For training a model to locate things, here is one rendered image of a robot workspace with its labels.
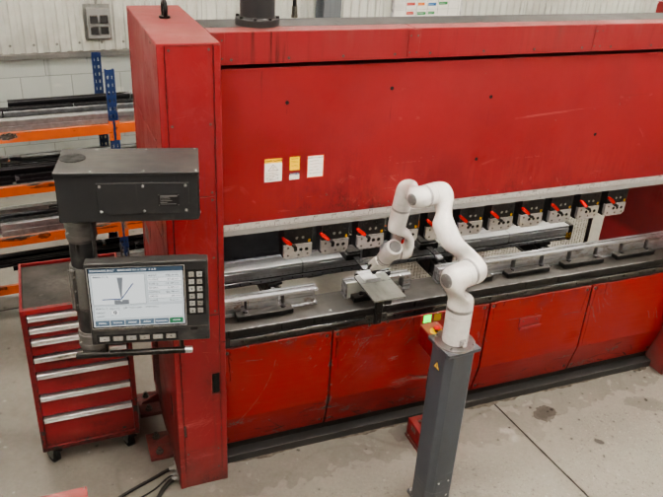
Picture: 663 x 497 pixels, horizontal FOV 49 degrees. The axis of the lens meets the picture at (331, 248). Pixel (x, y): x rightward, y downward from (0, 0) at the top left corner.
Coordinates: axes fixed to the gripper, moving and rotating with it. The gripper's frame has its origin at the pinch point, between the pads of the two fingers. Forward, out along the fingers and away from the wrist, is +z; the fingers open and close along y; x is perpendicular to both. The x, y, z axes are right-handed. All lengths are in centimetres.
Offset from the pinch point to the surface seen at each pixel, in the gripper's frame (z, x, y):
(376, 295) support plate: -4.0, 14.9, 4.4
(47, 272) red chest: 44, -39, 160
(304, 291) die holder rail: 11.7, 2.0, 36.4
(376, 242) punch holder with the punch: -8.0, -12.5, -2.1
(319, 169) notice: -41, -41, 32
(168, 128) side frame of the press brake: -79, -46, 106
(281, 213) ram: -25, -27, 50
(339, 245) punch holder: -8.9, -13.2, 18.6
